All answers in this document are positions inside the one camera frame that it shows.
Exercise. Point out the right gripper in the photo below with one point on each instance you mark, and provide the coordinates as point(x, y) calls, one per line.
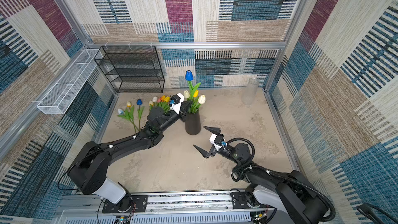
point(213, 151)

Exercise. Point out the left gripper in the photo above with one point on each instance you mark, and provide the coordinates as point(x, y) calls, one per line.
point(183, 112)

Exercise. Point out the cream white tulip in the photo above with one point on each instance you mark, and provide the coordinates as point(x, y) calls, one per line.
point(198, 102)

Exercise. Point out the black cylindrical vase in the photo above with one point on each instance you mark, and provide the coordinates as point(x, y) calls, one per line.
point(193, 123)

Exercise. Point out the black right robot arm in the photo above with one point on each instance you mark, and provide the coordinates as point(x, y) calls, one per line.
point(288, 192)

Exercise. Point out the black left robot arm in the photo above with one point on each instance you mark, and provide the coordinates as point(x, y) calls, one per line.
point(89, 169)

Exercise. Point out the clear glass vase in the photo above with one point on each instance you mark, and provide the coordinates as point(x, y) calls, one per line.
point(250, 91)

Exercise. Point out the bundled tulip bunch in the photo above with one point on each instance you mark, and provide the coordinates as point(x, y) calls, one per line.
point(163, 102)

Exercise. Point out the pale blue tulip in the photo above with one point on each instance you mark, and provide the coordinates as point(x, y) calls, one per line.
point(121, 114)

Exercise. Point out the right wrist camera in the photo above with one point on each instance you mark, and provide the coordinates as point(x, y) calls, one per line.
point(217, 140)

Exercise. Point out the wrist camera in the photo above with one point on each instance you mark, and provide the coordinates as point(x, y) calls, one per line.
point(176, 102)
point(217, 140)

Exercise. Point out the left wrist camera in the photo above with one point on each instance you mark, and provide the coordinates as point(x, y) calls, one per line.
point(176, 102)

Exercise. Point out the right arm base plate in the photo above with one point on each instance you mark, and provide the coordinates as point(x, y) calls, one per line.
point(243, 200)

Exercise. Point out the black wire mesh shelf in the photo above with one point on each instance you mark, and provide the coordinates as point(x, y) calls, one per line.
point(131, 68)

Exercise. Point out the aluminium mounting rail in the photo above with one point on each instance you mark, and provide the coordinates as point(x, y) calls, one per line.
point(185, 207)

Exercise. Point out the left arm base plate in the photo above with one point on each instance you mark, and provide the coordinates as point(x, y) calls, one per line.
point(129, 204)

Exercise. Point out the white wire mesh basket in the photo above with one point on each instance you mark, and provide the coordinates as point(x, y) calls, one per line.
point(61, 95)

